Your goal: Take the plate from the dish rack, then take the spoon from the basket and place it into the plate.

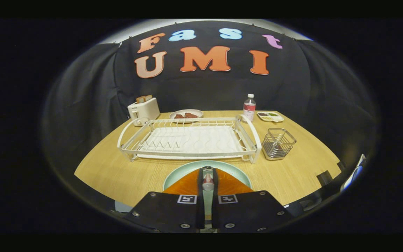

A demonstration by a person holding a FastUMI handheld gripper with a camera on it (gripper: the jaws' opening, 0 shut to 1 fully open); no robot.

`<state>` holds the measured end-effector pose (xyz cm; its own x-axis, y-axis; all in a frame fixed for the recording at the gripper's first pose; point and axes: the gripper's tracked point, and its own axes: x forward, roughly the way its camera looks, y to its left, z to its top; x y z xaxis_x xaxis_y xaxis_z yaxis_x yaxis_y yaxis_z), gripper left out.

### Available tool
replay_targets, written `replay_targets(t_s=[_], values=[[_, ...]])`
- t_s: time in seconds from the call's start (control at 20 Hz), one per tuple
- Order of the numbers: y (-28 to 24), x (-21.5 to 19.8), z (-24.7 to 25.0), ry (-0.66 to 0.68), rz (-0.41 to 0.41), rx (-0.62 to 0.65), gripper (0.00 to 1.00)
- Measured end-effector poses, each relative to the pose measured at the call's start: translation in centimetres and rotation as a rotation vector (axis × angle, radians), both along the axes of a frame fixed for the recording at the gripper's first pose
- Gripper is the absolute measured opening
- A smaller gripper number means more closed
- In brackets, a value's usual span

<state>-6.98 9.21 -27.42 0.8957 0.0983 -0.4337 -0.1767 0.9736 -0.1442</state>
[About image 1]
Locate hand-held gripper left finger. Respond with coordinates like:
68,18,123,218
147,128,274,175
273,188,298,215
123,167,205,233

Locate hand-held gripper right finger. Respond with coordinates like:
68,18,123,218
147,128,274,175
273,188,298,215
211,167,295,233

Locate spoon with brown handle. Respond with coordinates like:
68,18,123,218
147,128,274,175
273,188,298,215
202,166,215,191

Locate light green plate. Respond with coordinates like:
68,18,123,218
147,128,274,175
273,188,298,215
163,160,252,217

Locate white wire dish rack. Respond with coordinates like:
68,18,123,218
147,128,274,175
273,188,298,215
117,114,262,164

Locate metal wire basket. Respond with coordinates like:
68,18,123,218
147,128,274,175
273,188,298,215
262,128,297,161

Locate beige plate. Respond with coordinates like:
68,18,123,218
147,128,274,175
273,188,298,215
169,109,204,124

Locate clear plastic water bottle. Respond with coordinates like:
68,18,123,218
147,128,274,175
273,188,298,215
243,93,256,122

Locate white divided snack tray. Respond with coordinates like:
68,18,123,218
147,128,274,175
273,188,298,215
257,111,284,123

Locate white toaster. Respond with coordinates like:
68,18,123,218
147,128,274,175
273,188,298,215
127,97,161,126

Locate blue and white object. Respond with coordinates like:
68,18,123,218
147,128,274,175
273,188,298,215
340,154,366,192

